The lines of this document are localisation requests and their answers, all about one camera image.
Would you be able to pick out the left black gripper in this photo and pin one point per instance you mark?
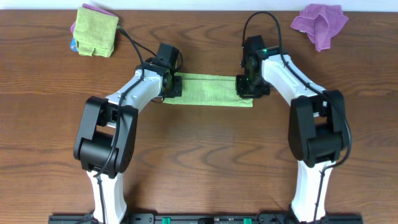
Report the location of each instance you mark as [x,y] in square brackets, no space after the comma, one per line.
[177,92]

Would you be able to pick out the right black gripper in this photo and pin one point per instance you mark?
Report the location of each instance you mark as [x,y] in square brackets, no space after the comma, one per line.
[242,92]

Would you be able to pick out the green microfiber cloth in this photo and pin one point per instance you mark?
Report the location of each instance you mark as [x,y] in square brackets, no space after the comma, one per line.
[209,90]

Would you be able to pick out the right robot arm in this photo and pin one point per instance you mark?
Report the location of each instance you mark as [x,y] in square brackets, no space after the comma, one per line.
[318,128]

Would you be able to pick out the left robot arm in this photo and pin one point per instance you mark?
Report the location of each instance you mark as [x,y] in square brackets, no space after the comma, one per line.
[107,132]

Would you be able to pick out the crumpled purple cloth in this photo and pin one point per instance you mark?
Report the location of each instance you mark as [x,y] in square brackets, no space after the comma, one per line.
[321,23]

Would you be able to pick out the folded green cloth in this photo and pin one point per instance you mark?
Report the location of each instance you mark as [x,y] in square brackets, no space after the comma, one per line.
[94,32]

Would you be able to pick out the folded blue cloth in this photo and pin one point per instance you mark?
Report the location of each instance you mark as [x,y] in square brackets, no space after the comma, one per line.
[73,45]

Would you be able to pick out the folded purple cloth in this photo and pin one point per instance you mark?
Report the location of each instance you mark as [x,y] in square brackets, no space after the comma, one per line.
[93,8]

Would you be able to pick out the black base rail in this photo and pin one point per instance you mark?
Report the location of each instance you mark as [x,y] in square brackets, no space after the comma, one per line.
[149,218]

